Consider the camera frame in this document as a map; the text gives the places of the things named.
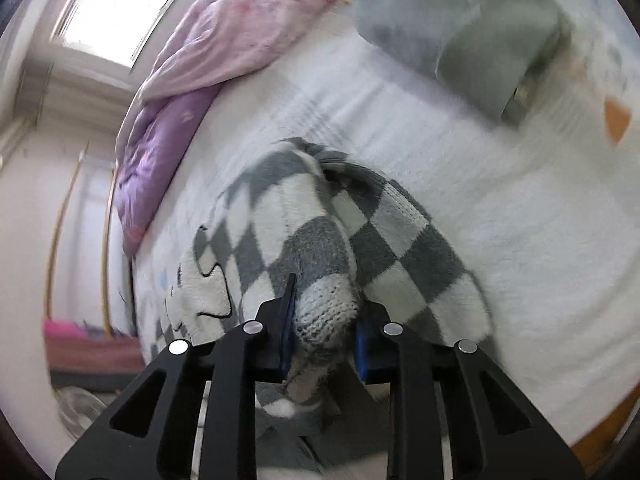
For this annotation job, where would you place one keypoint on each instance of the wooden bed frame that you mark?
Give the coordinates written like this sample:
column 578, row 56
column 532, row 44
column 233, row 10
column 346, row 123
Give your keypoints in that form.
column 607, row 425

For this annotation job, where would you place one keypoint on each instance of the grey white checkered sweater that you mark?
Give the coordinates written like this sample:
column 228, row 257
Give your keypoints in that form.
column 310, row 240

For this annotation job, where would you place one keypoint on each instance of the grey folded garment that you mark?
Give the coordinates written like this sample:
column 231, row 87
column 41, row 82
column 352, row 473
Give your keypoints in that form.
column 450, row 30

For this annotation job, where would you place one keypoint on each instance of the pink storage box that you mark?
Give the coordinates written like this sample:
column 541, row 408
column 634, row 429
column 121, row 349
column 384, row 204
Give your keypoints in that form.
column 85, row 350

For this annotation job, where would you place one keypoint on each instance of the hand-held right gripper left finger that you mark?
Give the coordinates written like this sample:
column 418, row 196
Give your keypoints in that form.
column 286, row 332

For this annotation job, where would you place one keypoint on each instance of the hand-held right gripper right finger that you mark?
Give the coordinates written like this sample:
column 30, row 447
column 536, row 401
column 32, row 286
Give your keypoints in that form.
column 361, row 355

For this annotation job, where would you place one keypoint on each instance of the white electric fan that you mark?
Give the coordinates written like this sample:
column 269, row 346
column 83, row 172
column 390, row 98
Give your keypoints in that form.
column 80, row 407

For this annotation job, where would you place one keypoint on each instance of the window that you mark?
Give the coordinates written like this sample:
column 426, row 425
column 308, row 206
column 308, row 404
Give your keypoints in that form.
column 127, row 7

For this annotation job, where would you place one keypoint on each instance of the pink purple floral quilt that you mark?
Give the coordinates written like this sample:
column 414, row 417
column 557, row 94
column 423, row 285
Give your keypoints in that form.
column 200, row 75

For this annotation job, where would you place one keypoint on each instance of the white bed sheet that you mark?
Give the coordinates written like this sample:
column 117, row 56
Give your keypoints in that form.
column 450, row 200

